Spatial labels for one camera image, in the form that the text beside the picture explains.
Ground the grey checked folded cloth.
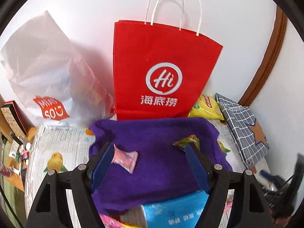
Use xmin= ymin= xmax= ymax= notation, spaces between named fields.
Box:
xmin=215 ymin=93 xmax=269 ymax=169

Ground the white Miniso plastic bag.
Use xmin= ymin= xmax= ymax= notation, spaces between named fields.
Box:
xmin=1 ymin=12 xmax=114 ymax=127

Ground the yellow chips bag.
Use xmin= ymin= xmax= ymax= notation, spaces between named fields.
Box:
xmin=188 ymin=94 xmax=224 ymax=120

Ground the small pink candy packet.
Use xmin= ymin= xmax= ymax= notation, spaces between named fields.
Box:
xmin=111 ymin=145 xmax=138 ymax=174

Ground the blue tissue pack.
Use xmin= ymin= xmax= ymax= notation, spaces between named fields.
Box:
xmin=120 ymin=191 xmax=208 ymax=228

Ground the patterned book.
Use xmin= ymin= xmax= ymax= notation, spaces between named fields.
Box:
xmin=1 ymin=100 xmax=28 ymax=136

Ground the red paper Haidilao bag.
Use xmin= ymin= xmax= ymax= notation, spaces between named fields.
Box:
xmin=113 ymin=0 xmax=224 ymax=121

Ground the brown wooden door frame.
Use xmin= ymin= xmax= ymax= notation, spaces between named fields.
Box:
xmin=239 ymin=6 xmax=287 ymax=107

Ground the purple towel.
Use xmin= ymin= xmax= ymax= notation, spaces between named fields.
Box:
xmin=89 ymin=117 xmax=232 ymax=216

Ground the pink purple snack bag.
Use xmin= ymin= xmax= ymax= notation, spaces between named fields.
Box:
xmin=99 ymin=214 xmax=140 ymax=228

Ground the green candy packet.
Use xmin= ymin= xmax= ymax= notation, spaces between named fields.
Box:
xmin=173 ymin=134 xmax=200 ymax=152

